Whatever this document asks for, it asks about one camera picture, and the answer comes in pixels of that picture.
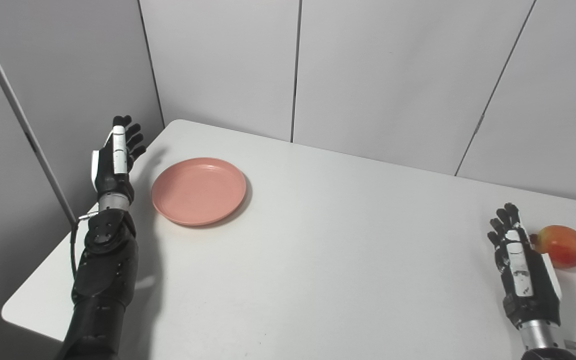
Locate red yellow pomegranate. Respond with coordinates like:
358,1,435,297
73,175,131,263
529,225,576,269

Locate pink plate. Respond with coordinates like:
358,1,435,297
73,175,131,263
151,157,247,227

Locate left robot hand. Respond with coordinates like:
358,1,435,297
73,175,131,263
91,115,147,202

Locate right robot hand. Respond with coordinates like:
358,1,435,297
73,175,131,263
487,202,563,331

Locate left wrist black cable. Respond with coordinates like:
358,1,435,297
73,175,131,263
70,211,100,281

